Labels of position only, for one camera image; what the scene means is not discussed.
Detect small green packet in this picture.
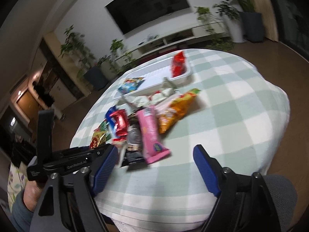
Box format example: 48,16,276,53
99,119,110,133

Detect shiny red packet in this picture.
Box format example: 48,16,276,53
111,109,129,137

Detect black snack packet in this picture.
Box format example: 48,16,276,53
119,111,148,172

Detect blue cookie packet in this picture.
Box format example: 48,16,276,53
104,106,119,132

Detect grey cloth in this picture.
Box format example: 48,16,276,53
262,174,298,232

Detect blue yellow snack packet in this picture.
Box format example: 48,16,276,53
117,77,145,95

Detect beige curtain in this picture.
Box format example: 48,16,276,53
238,0,279,41

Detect trailing green vine plant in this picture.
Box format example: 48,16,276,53
194,6,234,51
110,39,138,73

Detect person's left forearm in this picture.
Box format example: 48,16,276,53
11,181,46,232

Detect plant in ribbed white pot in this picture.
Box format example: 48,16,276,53
97,54,120,81

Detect white plastic tray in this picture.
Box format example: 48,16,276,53
113,51,192,101

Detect wall television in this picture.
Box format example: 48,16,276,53
104,0,191,35

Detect leafy tree in dark pot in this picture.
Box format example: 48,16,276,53
59,25,109,91

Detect orange snack bag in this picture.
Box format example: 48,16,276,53
157,88,201,134

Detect checked green white tablecloth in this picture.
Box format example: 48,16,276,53
70,48,290,232

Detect white packet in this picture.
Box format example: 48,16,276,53
152,88,179,104
123,94,152,109

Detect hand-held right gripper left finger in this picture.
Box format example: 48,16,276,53
29,145,119,232

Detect broad-leaf plant in dark pot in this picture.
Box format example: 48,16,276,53
215,0,265,43

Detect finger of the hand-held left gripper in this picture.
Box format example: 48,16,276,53
52,144,112,161
44,158,94,176

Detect glass sliding door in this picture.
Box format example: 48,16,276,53
266,0,309,63

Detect wooden door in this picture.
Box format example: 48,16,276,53
11,90,40,121

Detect pink snack packet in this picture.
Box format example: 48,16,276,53
137,106,171,164

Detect yellow red packet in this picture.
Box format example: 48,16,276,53
89,129,108,149

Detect white television cabinet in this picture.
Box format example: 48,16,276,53
113,19,226,61

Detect red snack packet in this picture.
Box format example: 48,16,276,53
170,51,189,78

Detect silver shiny packet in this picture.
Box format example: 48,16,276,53
127,125,143,145

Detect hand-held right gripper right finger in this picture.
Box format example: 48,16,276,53
193,144,283,232

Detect floral cloth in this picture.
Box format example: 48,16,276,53
7,162,29,213

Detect plant in tall white pot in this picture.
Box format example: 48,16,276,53
214,1,247,44

